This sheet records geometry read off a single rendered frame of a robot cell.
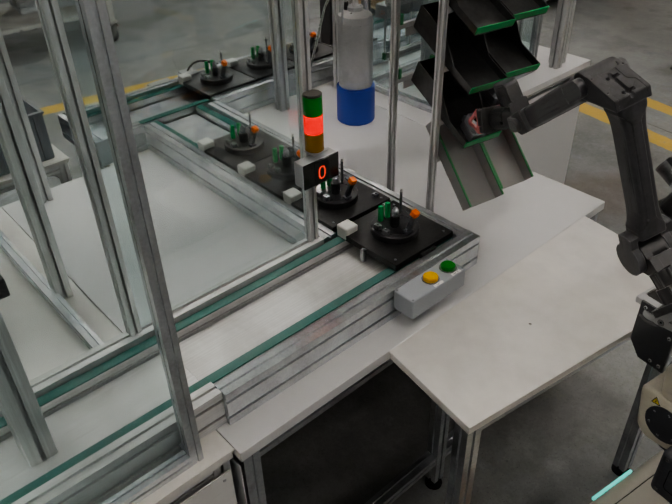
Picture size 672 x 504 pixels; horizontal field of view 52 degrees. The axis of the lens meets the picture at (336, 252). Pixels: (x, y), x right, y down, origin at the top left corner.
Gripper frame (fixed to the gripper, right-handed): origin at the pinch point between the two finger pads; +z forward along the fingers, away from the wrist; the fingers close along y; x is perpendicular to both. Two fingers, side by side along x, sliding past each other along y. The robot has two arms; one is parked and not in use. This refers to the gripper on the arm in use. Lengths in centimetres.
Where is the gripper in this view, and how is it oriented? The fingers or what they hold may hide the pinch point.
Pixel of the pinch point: (477, 120)
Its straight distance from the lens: 200.0
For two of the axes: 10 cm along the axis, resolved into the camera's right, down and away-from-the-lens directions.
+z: -4.0, -1.2, 9.1
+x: 1.6, 9.7, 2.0
